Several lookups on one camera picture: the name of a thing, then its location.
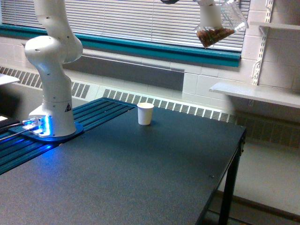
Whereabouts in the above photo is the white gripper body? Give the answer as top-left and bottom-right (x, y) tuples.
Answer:
(197, 0), (222, 27)

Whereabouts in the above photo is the clear plastic cup with nuts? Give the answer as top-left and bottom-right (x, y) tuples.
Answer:
(194, 0), (248, 48)

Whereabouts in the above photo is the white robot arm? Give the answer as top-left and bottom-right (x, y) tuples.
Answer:
(25, 0), (83, 138)

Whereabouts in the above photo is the teal window sill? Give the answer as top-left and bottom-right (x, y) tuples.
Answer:
(0, 24), (241, 68)

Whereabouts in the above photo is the white paper cup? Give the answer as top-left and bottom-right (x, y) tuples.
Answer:
(137, 103), (154, 126)

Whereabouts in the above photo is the white radiator vent cover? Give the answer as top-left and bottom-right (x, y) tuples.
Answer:
(0, 66), (300, 148)

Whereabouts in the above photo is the black table leg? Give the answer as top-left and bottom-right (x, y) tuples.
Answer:
(218, 132), (246, 225)

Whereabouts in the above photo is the white object at left edge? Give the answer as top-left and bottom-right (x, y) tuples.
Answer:
(0, 74), (20, 85)

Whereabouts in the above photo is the white shelf bracket rail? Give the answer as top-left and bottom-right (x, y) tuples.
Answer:
(251, 0), (274, 86)

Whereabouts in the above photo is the white upper wall shelf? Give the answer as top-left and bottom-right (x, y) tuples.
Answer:
(250, 22), (300, 30)

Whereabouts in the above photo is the white wall shelf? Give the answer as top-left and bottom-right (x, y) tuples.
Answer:
(210, 82), (300, 108)
(250, 22), (300, 30)

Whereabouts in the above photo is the white lower wall shelf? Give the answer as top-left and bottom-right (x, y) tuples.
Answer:
(210, 82), (300, 108)

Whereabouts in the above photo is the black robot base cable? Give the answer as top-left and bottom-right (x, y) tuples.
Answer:
(0, 120), (31, 141)

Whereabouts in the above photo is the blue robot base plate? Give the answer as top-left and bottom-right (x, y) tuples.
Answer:
(8, 121), (84, 143)

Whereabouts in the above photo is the blue slotted aluminium rail panel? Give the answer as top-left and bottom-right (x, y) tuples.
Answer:
(0, 97), (136, 174)

